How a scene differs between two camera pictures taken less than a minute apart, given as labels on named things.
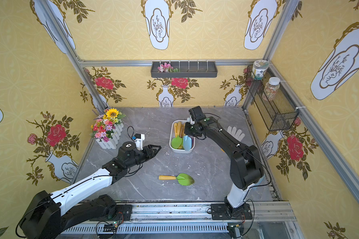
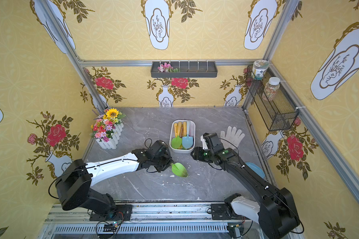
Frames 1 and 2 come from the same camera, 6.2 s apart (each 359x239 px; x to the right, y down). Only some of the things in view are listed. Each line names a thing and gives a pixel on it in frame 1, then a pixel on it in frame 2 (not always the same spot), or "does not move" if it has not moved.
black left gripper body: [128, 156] → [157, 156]
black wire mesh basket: [277, 114] does not move
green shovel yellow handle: [176, 142] does not move
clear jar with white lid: [271, 87] does not move
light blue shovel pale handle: [187, 143] does not move
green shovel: [183, 179] → [177, 168]
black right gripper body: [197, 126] → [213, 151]
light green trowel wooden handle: [181, 131] does not move
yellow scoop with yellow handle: [175, 128] does not move
